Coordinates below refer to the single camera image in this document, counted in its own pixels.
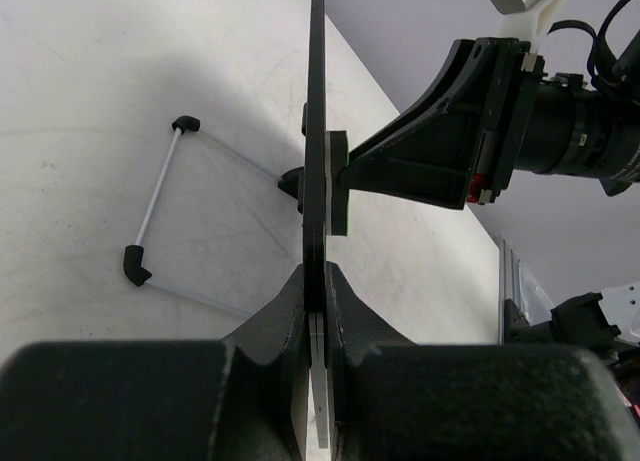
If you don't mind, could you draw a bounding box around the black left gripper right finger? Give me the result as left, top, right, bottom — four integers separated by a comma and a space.
326, 263, 639, 460

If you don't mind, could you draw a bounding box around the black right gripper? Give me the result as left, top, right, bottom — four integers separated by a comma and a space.
339, 38, 544, 210

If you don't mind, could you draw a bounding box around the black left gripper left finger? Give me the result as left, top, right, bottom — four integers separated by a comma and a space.
1, 271, 306, 460

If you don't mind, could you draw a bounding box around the green whiteboard eraser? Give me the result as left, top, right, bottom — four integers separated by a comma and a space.
325, 131, 349, 236

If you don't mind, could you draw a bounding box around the small black-framed whiteboard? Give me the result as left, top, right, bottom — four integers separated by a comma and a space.
301, 0, 331, 450

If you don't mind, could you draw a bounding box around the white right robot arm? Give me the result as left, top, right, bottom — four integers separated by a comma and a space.
335, 0, 639, 209

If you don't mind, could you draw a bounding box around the aluminium mounting rail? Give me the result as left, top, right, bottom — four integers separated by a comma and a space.
496, 237, 554, 344

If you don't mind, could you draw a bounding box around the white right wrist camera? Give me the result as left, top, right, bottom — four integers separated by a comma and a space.
489, 0, 567, 53

